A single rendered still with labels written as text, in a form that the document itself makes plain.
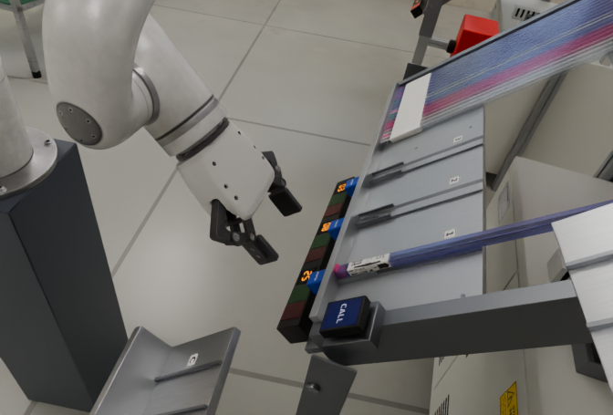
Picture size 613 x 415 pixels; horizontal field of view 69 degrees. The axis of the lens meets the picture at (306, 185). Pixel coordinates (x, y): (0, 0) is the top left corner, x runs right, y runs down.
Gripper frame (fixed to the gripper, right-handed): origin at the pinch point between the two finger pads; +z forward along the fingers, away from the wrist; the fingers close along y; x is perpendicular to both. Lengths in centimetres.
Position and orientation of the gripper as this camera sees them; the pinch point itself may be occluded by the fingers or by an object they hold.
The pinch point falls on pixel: (278, 230)
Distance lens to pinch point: 57.9
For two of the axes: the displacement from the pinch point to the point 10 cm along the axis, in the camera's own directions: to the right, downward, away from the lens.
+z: 5.6, 7.4, 3.7
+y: -3.0, 6.0, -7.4
